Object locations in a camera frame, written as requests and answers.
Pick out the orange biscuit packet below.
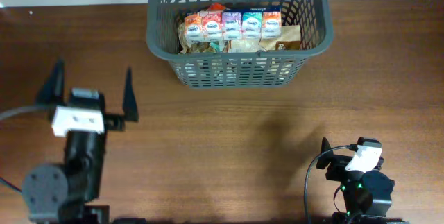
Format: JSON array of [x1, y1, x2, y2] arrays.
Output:
[[207, 3, 227, 12]]

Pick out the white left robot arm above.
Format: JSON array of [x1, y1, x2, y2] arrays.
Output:
[[22, 60, 139, 223]]

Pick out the teal tissue pack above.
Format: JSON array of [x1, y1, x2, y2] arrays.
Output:
[[210, 42, 221, 53]]

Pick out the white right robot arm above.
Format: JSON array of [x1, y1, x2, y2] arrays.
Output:
[[316, 137, 395, 224]]

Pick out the black device at table edge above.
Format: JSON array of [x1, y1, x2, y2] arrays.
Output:
[[330, 212, 409, 224]]

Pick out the beige cookie packet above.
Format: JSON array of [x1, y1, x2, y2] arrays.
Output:
[[228, 25, 301, 53]]

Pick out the beige brown snack pouch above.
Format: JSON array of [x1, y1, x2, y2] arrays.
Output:
[[178, 23, 216, 54]]

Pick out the grey plastic lattice basket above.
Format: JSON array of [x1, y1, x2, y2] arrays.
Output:
[[146, 0, 334, 89]]

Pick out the blue snack packet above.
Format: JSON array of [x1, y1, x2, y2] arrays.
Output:
[[182, 7, 282, 43]]

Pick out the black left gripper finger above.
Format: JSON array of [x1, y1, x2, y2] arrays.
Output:
[[35, 60, 65, 106], [122, 67, 139, 122]]

